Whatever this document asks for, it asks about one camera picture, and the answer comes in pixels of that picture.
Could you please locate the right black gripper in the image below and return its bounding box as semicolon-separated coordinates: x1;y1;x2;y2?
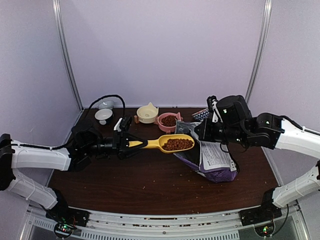
195;117;249;145

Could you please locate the brown kibble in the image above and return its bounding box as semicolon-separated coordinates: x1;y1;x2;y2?
162;138;194;151
161;115;177;127

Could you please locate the yellow plastic scoop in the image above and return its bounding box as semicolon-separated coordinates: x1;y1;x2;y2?
128;134;195;154

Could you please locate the purple pet food bag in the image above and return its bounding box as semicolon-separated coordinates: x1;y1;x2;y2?
174;121;240;183

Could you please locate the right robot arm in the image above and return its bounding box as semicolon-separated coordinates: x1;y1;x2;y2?
194;95;320;221

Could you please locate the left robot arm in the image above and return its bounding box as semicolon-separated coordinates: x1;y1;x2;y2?
0;126;148;222

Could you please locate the pink cat-ear pet bowl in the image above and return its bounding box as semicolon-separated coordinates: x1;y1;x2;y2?
156;112;183;134

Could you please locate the cream cat-ear pet bowl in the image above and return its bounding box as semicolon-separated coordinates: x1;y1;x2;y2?
136;102;159;124

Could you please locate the blue zigzag patterned bowl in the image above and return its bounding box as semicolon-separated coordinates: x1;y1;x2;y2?
191;108;210;122

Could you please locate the brown kibble in pink bowl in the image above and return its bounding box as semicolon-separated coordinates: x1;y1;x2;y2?
161;115;177;127

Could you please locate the navy white-dotted bowl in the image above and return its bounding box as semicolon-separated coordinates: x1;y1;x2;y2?
94;108;114;126

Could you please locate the light blue striped bowl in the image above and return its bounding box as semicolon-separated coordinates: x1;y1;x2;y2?
98;100;115;110

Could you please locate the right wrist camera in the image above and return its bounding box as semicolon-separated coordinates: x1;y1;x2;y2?
206;95;222;123

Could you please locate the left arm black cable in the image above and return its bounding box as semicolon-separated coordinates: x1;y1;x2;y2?
9;94;126;151

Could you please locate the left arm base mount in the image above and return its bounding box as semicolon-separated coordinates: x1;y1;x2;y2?
44;189;90;227

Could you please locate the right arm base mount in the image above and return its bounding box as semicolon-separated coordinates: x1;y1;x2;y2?
239;188;282;226

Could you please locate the right aluminium frame post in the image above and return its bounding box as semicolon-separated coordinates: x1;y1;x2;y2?
245;0;273;104

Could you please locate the aluminium frame post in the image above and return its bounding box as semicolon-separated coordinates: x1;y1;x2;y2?
52;0;84;112
245;0;273;104

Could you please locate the left aluminium frame post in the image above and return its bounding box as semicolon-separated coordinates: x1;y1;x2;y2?
52;0;84;112

